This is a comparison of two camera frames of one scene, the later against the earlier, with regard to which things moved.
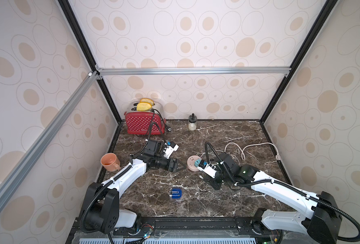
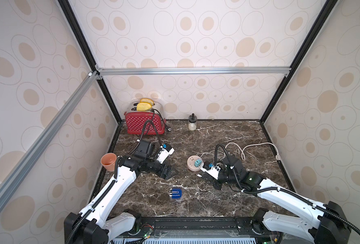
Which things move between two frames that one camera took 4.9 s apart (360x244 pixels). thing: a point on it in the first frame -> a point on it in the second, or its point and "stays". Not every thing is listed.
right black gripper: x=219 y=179 stays
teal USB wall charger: x=196 y=162 stays
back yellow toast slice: x=146 y=99 stays
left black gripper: x=173 y=168 -> x=167 y=173
